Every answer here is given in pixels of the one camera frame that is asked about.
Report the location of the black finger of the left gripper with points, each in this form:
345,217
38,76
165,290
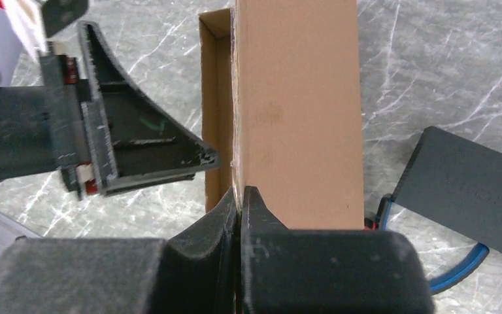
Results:
132,142

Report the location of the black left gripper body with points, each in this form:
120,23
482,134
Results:
43,128

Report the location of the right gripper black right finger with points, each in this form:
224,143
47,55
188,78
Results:
326,271

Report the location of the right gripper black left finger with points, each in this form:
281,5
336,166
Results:
193,272

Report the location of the brown cardboard express box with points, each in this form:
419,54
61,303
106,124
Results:
281,103

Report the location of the black flat pad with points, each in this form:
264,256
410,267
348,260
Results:
456,183

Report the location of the blue handled pliers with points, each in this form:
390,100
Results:
447,257

